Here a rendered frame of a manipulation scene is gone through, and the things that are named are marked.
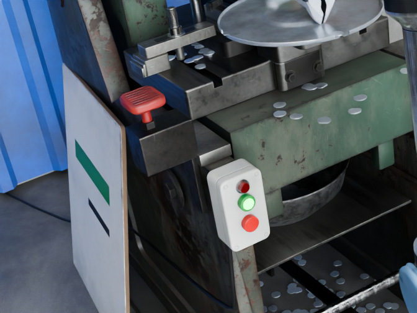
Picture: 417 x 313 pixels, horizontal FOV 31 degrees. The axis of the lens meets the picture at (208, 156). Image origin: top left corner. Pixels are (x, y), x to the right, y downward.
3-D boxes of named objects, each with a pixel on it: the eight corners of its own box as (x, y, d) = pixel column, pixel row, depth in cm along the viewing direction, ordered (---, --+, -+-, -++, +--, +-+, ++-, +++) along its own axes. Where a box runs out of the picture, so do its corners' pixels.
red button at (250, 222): (260, 228, 123) (258, 214, 122) (246, 235, 122) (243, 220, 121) (256, 225, 124) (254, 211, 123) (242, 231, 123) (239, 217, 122)
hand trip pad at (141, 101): (176, 138, 121) (167, 95, 118) (143, 151, 119) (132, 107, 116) (159, 124, 127) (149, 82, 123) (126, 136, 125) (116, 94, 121)
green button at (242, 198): (257, 208, 121) (254, 193, 120) (242, 214, 120) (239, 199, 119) (253, 205, 122) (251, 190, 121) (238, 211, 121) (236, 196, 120)
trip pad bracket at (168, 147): (212, 213, 131) (192, 112, 121) (162, 235, 127) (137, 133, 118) (197, 200, 135) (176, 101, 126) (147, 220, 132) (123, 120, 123)
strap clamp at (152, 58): (221, 50, 147) (213, -1, 142) (143, 77, 141) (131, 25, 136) (208, 43, 152) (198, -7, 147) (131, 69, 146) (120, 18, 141)
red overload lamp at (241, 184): (252, 192, 120) (251, 179, 119) (239, 197, 119) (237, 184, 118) (249, 189, 121) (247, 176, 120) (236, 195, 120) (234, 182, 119)
